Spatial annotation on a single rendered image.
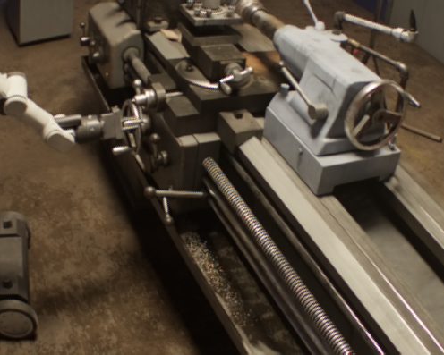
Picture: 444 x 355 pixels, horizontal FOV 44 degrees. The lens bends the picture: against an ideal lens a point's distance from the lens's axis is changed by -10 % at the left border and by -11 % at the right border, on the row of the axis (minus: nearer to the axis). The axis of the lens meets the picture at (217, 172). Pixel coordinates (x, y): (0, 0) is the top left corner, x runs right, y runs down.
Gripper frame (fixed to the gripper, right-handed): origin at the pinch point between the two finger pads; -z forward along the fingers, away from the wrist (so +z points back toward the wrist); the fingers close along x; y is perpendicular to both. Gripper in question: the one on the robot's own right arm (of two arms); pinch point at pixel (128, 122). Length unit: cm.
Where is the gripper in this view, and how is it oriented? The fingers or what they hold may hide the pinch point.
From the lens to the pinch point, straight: 198.7
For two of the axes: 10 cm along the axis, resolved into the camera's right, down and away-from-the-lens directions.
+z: -9.1, 1.6, -3.9
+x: 1.3, 9.9, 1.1
